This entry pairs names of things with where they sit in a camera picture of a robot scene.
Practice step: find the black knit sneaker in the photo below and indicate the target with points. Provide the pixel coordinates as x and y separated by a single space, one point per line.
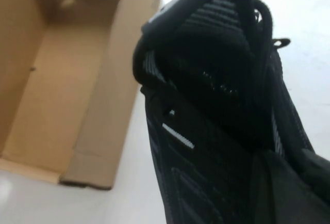
206 105

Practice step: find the brown cardboard shoe box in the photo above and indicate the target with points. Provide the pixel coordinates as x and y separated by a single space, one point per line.
64 79

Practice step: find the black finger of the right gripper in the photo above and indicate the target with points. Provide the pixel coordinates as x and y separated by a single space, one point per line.
281 190
317 164

